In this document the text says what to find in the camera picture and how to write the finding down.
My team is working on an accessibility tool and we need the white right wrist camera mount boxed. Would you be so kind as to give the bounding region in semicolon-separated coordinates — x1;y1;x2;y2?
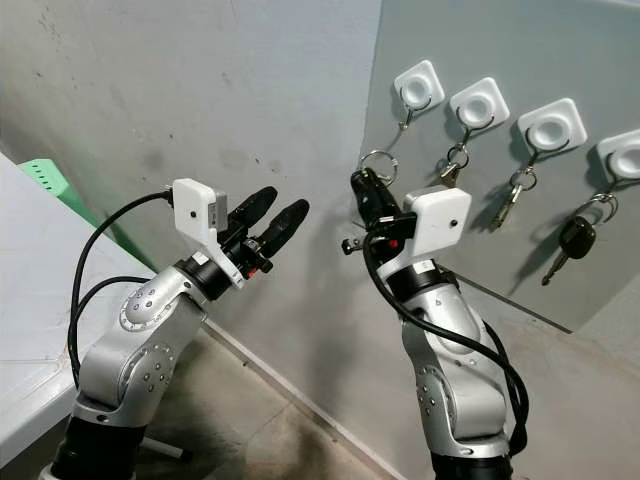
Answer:
390;187;473;281

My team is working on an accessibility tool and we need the grey wall board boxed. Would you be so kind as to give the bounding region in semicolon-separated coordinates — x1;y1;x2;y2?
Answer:
355;0;640;336

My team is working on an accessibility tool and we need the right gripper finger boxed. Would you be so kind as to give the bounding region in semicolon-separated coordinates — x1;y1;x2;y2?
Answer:
370;172;403;233
350;169;381;237

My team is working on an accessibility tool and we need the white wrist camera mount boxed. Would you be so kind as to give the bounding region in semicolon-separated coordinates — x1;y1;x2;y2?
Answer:
172;178;247;290
390;187;473;281

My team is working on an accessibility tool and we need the white square wall hook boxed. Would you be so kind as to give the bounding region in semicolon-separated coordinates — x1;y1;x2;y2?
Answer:
597;128;640;183
393;60;446;109
450;78;511;131
520;98;588;156

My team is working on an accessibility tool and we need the green plastic chair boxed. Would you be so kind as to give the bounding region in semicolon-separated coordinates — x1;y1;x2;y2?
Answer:
20;158;106;226

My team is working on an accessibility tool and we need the silver key on ring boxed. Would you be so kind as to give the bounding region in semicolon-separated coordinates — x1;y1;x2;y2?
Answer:
490;150;561;233

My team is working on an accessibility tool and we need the brass key on ring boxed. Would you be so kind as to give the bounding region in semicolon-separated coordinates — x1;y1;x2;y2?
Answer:
438;118;496;189

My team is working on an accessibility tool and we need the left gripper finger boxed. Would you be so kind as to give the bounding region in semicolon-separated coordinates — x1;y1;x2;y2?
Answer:
232;186;278;239
257;200;310;257

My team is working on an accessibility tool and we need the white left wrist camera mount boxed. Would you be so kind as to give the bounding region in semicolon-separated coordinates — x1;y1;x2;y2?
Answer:
172;178;247;290

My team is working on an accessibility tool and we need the silver key ring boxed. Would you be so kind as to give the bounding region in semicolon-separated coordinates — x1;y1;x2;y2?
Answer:
358;100;417;187

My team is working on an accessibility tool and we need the white plastic folding table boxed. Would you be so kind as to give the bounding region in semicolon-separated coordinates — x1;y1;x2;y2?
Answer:
0;155;186;466

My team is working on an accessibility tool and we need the black car key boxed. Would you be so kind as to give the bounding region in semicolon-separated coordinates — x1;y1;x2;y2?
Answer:
540;192;619;288

